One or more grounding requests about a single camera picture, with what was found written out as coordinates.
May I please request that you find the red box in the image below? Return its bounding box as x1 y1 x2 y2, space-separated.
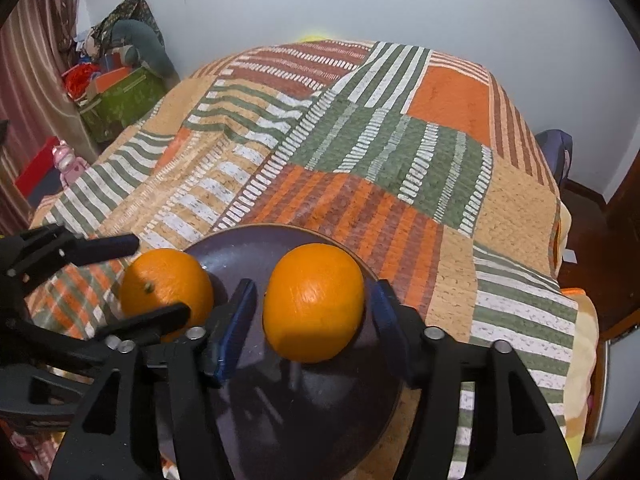
14 136 60 198

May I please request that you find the striped brown curtain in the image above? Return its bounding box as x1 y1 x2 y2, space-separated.
1 0 98 235

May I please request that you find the yellow blanket edge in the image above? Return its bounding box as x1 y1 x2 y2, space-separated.
561 287 599 464

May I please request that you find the patchwork striped bedspread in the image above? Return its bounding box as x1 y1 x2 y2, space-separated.
25 39 582 480

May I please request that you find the green cardboard box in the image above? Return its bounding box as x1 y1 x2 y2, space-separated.
79 67 166 144

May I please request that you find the blue backpack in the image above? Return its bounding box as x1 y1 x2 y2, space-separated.
535 129 573 188

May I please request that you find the pink toy figure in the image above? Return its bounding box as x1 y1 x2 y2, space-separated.
52 140 89 188

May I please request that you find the dark purple plate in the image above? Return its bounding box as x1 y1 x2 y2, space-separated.
186 224 401 479

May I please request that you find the camouflage fabric bag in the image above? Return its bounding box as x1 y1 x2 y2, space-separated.
82 0 164 60

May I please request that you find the orange fruit with stem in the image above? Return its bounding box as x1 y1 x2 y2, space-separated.
118 248 215 342

